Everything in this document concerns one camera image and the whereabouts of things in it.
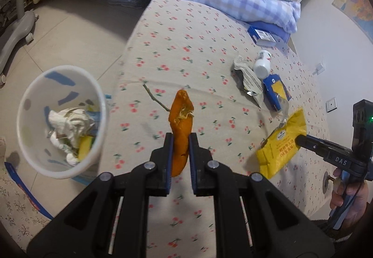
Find small white bottle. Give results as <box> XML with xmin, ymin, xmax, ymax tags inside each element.
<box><xmin>253</xmin><ymin>50</ymin><xmax>272</xmax><ymax>78</ymax></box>

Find blue cardboard box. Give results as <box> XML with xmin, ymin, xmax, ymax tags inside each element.
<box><xmin>262</xmin><ymin>74</ymin><xmax>292</xmax><ymax>111</ymax></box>

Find crumpled silver wrapper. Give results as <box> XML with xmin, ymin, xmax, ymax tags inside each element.
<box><xmin>231</xmin><ymin>55</ymin><xmax>264</xmax><ymax>108</ymax></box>

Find wall map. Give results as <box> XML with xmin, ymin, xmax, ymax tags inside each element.
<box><xmin>332</xmin><ymin>0</ymin><xmax>373</xmax><ymax>43</ymax></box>

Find green and yellow sponge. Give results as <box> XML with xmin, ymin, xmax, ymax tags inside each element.
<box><xmin>77</xmin><ymin>136</ymin><xmax>98</xmax><ymax>161</ymax></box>

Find person's right forearm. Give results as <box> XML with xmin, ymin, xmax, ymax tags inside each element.
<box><xmin>309</xmin><ymin>201</ymin><xmax>373</xmax><ymax>250</ymax></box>

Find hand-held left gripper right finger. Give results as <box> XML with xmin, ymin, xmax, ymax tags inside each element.
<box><xmin>188</xmin><ymin>133</ymin><xmax>335</xmax><ymax>258</ymax></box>

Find thin brown twig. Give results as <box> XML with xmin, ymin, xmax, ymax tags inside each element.
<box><xmin>143</xmin><ymin>84</ymin><xmax>171</xmax><ymax>113</ymax></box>

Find cherry print tablecloth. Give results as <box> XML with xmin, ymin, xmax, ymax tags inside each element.
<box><xmin>96</xmin><ymin>0</ymin><xmax>331</xmax><ymax>258</ymax></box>

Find yellow snack wrapper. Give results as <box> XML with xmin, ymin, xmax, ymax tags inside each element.
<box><xmin>256</xmin><ymin>108</ymin><xmax>308</xmax><ymax>180</ymax></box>

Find floral floor mat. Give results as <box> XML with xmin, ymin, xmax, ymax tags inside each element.
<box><xmin>0</xmin><ymin>136</ymin><xmax>56</xmax><ymax>250</ymax></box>

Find white plastic wastebasket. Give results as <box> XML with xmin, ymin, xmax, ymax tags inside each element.
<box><xmin>17</xmin><ymin>65</ymin><xmax>110</xmax><ymax>180</ymax></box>

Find white tissue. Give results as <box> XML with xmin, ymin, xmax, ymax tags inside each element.
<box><xmin>47</xmin><ymin>108</ymin><xmax>97</xmax><ymax>165</ymax></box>

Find orange peel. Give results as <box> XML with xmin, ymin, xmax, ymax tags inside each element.
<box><xmin>169</xmin><ymin>89</ymin><xmax>195</xmax><ymax>177</ymax></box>

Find small dark blue box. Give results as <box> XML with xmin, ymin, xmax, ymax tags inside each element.
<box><xmin>248</xmin><ymin>25</ymin><xmax>277</xmax><ymax>47</ymax></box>

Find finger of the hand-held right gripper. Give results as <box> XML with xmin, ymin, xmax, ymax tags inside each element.
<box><xmin>295</xmin><ymin>134</ymin><xmax>354</xmax><ymax>168</ymax></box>

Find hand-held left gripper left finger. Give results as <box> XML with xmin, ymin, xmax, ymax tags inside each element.
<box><xmin>26</xmin><ymin>132</ymin><xmax>175</xmax><ymax>258</ymax></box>

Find person's right hand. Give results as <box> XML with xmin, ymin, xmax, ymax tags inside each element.
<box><xmin>329</xmin><ymin>167</ymin><xmax>369</xmax><ymax>219</ymax></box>

